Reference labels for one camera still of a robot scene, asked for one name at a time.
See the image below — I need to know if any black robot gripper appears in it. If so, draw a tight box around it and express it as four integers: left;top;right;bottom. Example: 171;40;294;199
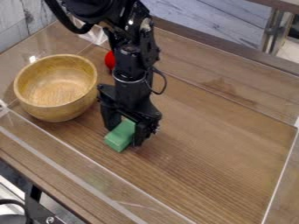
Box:
98;73;163;147

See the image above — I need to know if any green rectangular block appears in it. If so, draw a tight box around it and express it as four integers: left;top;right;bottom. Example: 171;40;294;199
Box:
104;119;136;152

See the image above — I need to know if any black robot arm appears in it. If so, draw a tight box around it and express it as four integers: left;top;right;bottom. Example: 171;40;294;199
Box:
44;0;163;146

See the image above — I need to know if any brown wooden bowl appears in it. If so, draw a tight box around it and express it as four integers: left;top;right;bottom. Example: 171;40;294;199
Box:
14;54;99;123

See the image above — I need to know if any red plush strawberry toy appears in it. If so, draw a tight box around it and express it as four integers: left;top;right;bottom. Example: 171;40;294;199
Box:
104;51;116;70

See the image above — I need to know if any black table leg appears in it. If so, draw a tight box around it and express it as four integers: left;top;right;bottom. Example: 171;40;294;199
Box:
24;185;66;224

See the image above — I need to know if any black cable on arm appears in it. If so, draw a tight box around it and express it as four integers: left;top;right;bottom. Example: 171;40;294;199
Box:
144;66;168;96

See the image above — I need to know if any clear acrylic corner bracket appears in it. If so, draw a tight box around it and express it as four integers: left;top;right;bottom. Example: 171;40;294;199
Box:
79;24;108;46

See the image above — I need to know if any metal chair frame background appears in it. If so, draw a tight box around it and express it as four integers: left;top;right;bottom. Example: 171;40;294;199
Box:
261;8;295;55

